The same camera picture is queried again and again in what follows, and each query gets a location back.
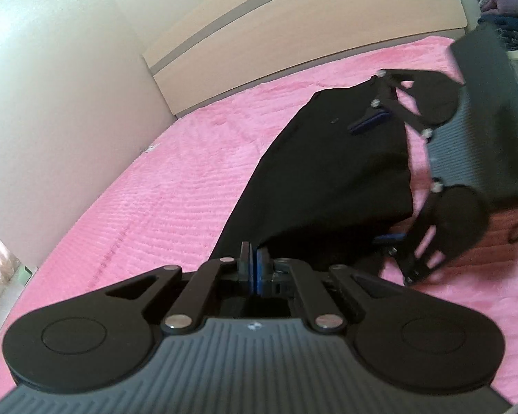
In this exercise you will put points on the wooden headboard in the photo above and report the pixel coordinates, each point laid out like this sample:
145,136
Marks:
225,45

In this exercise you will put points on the black garment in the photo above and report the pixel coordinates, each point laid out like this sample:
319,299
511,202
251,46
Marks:
321,194

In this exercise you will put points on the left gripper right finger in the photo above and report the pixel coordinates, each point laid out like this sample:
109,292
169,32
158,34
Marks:
410,339

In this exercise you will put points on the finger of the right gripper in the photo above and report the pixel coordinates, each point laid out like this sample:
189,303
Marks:
424,100
452,220

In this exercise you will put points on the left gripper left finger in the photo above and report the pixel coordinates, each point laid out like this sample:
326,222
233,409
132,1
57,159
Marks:
95,339

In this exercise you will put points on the pink ribbed bed blanket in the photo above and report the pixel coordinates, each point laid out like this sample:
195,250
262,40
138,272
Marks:
169,206

